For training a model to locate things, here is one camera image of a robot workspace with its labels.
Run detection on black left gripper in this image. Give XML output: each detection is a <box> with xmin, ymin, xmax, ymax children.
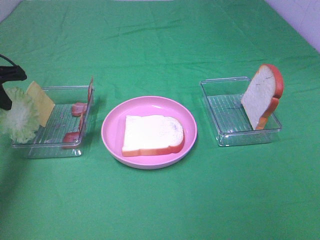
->
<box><xmin>0</xmin><ymin>65</ymin><xmax>27</xmax><ymax>111</ymax></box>

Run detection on green toy lettuce leaf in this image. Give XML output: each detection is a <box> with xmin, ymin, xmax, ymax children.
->
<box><xmin>0</xmin><ymin>87</ymin><xmax>40</xmax><ymax>144</ymax></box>

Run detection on toy bacon strip front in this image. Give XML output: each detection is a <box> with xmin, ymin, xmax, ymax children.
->
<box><xmin>61</xmin><ymin>112</ymin><xmax>85</xmax><ymax>149</ymax></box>

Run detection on toy bacon strip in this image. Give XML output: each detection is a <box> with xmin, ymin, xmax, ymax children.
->
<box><xmin>61</xmin><ymin>112</ymin><xmax>85</xmax><ymax>149</ymax></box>
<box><xmin>71</xmin><ymin>76</ymin><xmax>94</xmax><ymax>117</ymax></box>

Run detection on toy bread slice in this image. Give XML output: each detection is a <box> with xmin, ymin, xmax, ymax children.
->
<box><xmin>241</xmin><ymin>63</ymin><xmax>284</xmax><ymax>130</ymax></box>
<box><xmin>122</xmin><ymin>115</ymin><xmax>185</xmax><ymax>157</ymax></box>

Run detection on yellow toy cheese slice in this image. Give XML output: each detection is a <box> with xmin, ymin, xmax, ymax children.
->
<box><xmin>26</xmin><ymin>81</ymin><xmax>55</xmax><ymax>128</ymax></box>

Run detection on clear left plastic tray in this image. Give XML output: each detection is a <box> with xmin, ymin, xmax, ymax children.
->
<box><xmin>11</xmin><ymin>85</ymin><xmax>94</xmax><ymax>159</ymax></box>

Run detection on clear plastic tray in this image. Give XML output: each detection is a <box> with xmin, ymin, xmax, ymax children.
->
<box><xmin>200</xmin><ymin>76</ymin><xmax>282</xmax><ymax>147</ymax></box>
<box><xmin>11</xmin><ymin>85</ymin><xmax>94</xmax><ymax>159</ymax></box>

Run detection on pink round plate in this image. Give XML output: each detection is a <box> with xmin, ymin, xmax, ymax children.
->
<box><xmin>101</xmin><ymin>96</ymin><xmax>198</xmax><ymax>170</ymax></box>

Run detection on clear right plastic tray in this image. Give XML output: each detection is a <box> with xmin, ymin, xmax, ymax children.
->
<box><xmin>200</xmin><ymin>76</ymin><xmax>282</xmax><ymax>147</ymax></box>

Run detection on green tablecloth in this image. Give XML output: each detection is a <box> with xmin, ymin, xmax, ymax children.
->
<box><xmin>0</xmin><ymin>0</ymin><xmax>320</xmax><ymax>240</ymax></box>

